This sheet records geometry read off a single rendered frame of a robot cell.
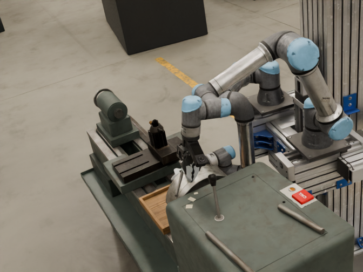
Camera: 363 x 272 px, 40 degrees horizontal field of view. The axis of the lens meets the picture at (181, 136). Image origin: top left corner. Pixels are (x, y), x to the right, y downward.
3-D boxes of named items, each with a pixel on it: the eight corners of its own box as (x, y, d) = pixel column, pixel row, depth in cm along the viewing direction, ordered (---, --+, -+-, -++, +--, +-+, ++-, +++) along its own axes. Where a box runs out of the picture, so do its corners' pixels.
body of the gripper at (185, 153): (192, 154, 205) (193, 127, 200) (202, 163, 198) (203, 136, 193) (175, 157, 202) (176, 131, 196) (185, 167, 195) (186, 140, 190)
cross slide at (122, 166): (192, 154, 286) (190, 148, 284) (124, 183, 272) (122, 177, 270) (177, 142, 300) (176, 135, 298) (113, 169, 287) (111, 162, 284)
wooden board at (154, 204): (226, 205, 253) (225, 199, 250) (163, 235, 241) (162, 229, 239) (197, 177, 276) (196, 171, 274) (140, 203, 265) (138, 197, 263)
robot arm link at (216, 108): (221, 90, 199) (196, 94, 195) (233, 101, 189) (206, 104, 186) (220, 108, 202) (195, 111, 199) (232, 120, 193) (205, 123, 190)
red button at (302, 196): (314, 200, 188) (314, 196, 187) (301, 206, 186) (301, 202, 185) (303, 192, 193) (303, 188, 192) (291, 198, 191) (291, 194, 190)
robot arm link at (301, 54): (339, 117, 226) (293, 25, 196) (360, 131, 214) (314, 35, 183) (318, 133, 226) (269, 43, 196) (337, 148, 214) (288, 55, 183)
